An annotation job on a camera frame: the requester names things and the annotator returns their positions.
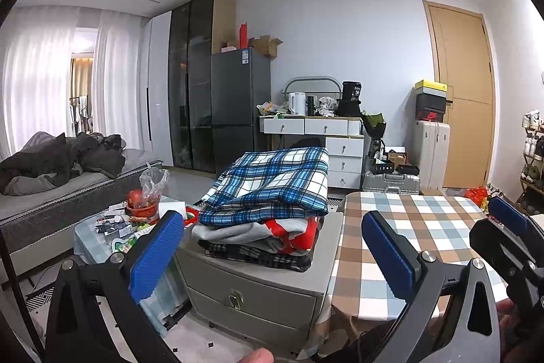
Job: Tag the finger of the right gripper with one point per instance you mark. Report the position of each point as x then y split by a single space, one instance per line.
517 259
523 227

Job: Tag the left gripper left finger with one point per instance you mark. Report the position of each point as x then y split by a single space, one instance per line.
76 331

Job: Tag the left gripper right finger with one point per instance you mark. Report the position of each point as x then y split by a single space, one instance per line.
450 313

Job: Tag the blue white plaid garment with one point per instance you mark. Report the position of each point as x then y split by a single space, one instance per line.
259 186

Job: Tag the dark clothes pile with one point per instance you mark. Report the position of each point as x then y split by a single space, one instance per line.
48 162

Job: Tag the person's right hand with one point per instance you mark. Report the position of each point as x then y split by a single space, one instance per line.
519 342

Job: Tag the wooden shoe rack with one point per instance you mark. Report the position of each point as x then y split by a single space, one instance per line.
530 200

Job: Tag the red plastic bag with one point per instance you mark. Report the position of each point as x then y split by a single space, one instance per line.
477 195

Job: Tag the cluttered small side table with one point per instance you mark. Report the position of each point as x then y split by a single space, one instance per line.
169 301

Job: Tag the red bowl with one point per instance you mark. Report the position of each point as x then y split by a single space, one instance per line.
140 207

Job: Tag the brown blue checkered bed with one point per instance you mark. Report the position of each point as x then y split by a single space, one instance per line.
375 267

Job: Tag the grey sofa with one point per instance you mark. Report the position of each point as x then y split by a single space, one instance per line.
39 227

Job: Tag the clear plastic bag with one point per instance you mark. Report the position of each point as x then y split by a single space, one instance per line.
153 181

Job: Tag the white upright suitcase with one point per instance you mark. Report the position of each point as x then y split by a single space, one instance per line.
430 147

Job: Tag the silver aluminium suitcase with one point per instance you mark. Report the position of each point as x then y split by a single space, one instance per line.
391 183

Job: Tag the grey folded garment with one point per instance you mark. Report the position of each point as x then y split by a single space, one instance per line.
238 234

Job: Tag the grey bedside cabinet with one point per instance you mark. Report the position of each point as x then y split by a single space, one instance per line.
269 306

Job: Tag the yellow black box stack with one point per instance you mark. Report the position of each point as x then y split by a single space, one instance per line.
430 100

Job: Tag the wooden door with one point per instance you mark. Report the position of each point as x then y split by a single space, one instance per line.
462 60

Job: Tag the black plaid folded garment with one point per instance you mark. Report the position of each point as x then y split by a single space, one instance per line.
253 255

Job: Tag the red white folded garment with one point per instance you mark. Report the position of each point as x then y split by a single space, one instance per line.
294 236

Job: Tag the white drawer desk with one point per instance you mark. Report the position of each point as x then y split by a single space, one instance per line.
341 137

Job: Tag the black coffee machine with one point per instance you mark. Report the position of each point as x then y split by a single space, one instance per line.
349 102

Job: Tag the dark grey refrigerator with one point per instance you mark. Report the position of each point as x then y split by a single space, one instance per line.
240 82

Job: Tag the white sheer curtain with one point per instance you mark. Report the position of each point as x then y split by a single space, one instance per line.
69 69

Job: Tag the white electric kettle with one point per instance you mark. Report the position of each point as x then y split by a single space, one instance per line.
297 103

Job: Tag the black glass wardrobe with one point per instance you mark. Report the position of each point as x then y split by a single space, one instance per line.
198 30

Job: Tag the cardboard box on refrigerator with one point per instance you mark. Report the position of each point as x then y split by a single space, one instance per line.
266 45

